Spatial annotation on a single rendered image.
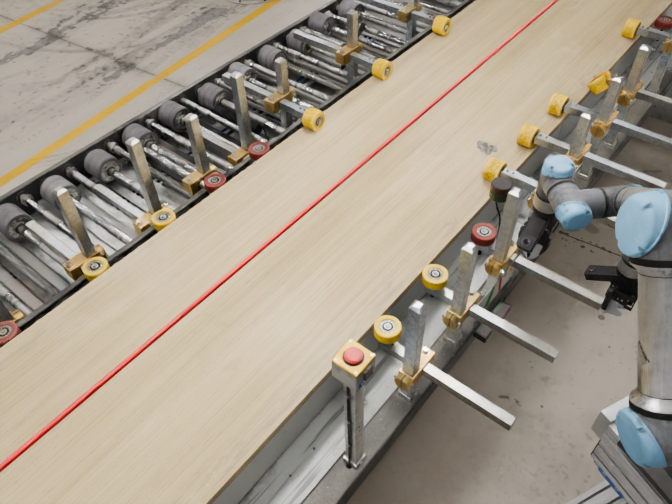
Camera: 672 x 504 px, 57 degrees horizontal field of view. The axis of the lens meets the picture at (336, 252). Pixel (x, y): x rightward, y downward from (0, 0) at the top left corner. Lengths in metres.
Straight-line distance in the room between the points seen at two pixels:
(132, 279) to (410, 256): 0.87
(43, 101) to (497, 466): 3.70
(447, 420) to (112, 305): 1.43
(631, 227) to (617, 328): 1.91
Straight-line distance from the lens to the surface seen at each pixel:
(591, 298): 2.02
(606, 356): 3.00
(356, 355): 1.33
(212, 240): 2.05
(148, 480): 1.64
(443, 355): 1.98
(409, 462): 2.57
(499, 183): 1.85
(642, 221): 1.20
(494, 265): 2.01
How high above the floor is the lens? 2.35
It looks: 48 degrees down
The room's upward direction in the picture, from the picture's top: 2 degrees counter-clockwise
